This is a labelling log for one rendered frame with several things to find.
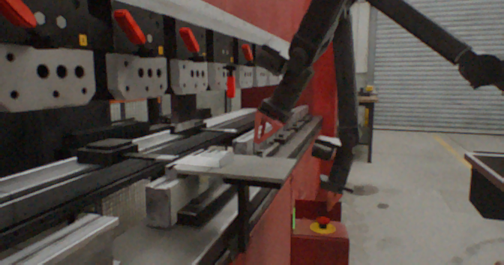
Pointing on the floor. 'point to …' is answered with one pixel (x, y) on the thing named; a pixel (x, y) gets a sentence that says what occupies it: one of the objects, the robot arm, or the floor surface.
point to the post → (153, 116)
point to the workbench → (368, 118)
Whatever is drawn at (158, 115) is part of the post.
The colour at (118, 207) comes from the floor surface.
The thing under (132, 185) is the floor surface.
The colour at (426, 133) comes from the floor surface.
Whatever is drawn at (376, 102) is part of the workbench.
